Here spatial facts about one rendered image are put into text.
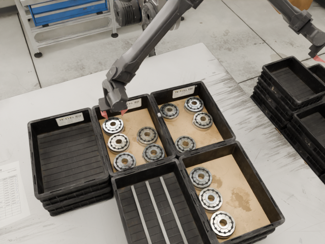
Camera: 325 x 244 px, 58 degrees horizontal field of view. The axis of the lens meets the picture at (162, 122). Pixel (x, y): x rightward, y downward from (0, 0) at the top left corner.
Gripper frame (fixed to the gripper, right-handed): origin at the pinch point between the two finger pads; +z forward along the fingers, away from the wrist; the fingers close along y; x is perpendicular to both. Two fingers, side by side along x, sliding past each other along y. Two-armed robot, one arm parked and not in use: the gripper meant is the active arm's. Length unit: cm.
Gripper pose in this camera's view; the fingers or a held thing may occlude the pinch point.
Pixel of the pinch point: (114, 115)
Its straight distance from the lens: 125.8
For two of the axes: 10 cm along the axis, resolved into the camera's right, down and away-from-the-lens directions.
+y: 9.5, -2.4, 2.2
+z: -0.4, 5.9, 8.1
